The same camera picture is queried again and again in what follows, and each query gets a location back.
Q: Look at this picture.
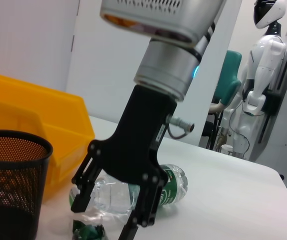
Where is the yellow plastic bin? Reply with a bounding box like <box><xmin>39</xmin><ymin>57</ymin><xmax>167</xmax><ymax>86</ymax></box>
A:
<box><xmin>0</xmin><ymin>70</ymin><xmax>96</xmax><ymax>201</ymax></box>

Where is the teal chair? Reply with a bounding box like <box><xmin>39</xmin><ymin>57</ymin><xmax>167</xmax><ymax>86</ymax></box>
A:
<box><xmin>208</xmin><ymin>49</ymin><xmax>243</xmax><ymax>151</ymax></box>

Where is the green plastic wrapper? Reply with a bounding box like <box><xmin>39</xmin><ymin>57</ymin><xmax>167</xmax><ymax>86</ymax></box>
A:
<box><xmin>72</xmin><ymin>219</ymin><xmax>108</xmax><ymax>240</ymax></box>

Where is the clear green-label water bottle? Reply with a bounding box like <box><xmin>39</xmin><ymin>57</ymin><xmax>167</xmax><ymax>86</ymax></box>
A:
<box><xmin>69</xmin><ymin>163</ymin><xmax>189</xmax><ymax>221</ymax></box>

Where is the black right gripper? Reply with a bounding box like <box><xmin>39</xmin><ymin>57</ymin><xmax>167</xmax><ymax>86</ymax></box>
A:
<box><xmin>70</xmin><ymin>84</ymin><xmax>178</xmax><ymax>240</ymax></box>

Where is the white humanoid robot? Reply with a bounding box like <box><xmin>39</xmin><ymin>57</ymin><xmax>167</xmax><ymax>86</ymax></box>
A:
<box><xmin>218</xmin><ymin>0</ymin><xmax>287</xmax><ymax>161</ymax></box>

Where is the black mesh pen cup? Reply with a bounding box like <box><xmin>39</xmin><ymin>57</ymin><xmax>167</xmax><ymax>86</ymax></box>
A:
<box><xmin>0</xmin><ymin>129</ymin><xmax>54</xmax><ymax>238</ymax></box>

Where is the right gripper cable with plug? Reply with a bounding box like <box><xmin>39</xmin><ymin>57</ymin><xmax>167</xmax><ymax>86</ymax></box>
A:
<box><xmin>165</xmin><ymin>113</ymin><xmax>196</xmax><ymax>140</ymax></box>

